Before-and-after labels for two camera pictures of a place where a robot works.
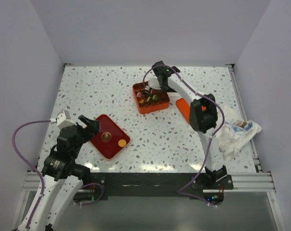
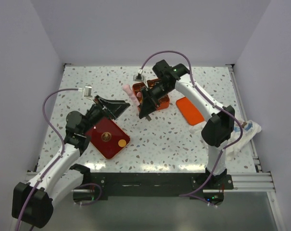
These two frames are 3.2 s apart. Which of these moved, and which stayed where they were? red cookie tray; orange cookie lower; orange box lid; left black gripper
Moved: left black gripper
Stayed: orange box lid; red cookie tray; orange cookie lower
